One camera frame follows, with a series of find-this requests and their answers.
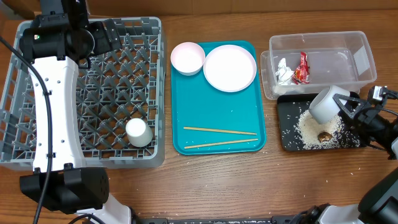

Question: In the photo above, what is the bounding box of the grey bowl with rice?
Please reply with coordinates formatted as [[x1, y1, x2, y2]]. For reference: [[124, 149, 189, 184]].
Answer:
[[308, 85, 350, 124]]

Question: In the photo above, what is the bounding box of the white rice pile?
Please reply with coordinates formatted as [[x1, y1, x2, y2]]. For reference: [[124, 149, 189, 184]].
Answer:
[[294, 110, 361, 150]]

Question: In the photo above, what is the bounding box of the brown food lump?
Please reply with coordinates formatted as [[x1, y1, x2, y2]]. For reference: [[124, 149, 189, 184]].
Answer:
[[318, 131, 333, 143]]

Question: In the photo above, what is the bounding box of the red snack wrapper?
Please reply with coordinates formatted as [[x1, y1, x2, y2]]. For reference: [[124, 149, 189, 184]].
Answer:
[[292, 52, 310, 85]]

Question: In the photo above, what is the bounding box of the white napkin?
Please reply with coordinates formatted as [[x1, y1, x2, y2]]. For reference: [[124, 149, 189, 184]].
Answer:
[[275, 58, 294, 85]]

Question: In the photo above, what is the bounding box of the white plastic cup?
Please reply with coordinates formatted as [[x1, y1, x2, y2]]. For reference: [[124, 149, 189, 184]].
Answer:
[[126, 118, 153, 147]]

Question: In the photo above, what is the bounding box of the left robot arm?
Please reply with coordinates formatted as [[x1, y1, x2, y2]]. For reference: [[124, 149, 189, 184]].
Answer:
[[19, 1, 134, 223]]

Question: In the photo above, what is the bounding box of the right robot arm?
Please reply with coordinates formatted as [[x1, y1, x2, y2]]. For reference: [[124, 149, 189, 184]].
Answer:
[[291, 86, 397, 224]]

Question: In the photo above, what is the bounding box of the grey dishwasher rack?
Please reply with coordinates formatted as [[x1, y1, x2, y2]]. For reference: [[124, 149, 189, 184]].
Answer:
[[1, 17, 166, 170]]

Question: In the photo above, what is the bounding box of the black waste tray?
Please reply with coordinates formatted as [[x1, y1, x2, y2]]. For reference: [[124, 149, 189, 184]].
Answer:
[[277, 94, 365, 152]]

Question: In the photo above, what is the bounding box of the clear plastic bin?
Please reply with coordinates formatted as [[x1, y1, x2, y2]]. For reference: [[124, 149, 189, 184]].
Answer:
[[261, 31, 377, 100]]

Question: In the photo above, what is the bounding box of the pink empty bowl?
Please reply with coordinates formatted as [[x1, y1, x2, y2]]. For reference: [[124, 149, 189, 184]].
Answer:
[[170, 42, 206, 76]]

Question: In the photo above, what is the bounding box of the upper wooden chopstick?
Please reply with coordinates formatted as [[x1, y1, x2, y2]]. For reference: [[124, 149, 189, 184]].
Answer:
[[183, 126, 257, 136]]

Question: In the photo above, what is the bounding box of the wooden chopstick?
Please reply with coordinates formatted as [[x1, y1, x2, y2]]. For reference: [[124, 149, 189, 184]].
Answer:
[[183, 126, 257, 136], [184, 139, 258, 149]]

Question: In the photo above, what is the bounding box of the pink round plate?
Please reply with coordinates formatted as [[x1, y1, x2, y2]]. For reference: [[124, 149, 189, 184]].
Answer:
[[203, 45, 257, 93]]

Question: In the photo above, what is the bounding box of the teal serving tray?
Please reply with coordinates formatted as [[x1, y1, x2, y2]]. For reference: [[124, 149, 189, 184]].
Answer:
[[170, 40, 267, 156]]

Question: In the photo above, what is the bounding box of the lower wooden chopstick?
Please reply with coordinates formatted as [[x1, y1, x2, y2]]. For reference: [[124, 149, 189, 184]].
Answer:
[[184, 139, 258, 149]]

